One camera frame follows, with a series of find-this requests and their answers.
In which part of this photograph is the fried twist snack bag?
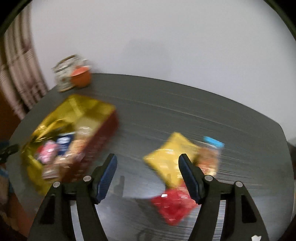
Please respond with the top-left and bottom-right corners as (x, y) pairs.
(42, 126), (93, 180)

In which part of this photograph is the blue snack packet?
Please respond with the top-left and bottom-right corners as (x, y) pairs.
(203, 136), (224, 149)

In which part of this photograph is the clear peanut snack bag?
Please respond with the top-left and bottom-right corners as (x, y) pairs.
(192, 145), (221, 176)

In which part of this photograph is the red gold toffee tin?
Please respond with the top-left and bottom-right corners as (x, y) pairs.
(21, 94), (118, 195)

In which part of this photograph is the red snack packet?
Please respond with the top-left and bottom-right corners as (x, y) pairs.
(151, 183), (197, 225)

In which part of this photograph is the striped curtain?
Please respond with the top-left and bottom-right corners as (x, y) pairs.
(1, 4), (49, 120)

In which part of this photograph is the yellow snack packet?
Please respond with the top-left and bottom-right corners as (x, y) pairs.
(144, 132), (200, 188)

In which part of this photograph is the pink candy packet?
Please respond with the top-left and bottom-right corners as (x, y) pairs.
(37, 140), (59, 165)

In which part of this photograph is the orange lidded tea cup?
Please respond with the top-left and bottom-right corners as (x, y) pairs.
(70, 66), (91, 88)

